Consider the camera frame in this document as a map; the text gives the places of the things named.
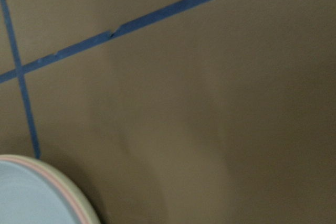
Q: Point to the beige plate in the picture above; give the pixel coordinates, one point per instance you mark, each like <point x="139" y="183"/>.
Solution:
<point x="84" y="195"/>

